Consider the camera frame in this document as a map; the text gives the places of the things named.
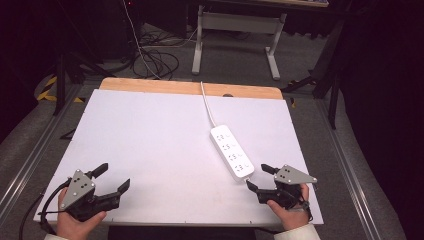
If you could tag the person's dark lap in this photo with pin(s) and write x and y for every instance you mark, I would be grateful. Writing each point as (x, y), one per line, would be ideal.
(180, 234)

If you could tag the person's left hand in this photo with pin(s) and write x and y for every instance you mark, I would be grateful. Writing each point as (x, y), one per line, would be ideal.
(71, 226)

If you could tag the aluminium floor rail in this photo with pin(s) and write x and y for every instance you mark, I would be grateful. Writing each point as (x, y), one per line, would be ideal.
(30, 163)
(350, 173)

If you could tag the black curtain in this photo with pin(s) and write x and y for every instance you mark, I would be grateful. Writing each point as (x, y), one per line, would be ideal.
(383, 100)
(20, 66)

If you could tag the person's right hand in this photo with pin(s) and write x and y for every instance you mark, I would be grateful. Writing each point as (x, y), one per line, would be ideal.
(293, 216)

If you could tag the black tripod stand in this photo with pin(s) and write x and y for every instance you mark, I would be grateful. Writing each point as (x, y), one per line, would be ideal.
(60, 86)

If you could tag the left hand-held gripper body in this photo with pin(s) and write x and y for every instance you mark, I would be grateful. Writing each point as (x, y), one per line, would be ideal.
(78, 188)

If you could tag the white metal desk frame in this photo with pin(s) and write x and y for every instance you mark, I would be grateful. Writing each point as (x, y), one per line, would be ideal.
(238, 21)

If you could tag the white power strip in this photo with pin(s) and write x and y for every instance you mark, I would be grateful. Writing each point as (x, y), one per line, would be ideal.
(231, 155)

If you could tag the white board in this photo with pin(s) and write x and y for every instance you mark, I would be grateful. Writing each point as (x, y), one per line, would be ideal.
(150, 150)

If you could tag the black metal stand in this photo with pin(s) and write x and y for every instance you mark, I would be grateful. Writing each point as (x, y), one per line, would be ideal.
(333, 100)

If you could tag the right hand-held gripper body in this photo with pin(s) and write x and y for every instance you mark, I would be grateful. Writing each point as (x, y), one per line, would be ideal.
(290, 176)

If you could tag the yellow black floor tape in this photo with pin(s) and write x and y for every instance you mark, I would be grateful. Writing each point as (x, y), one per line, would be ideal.
(50, 81)

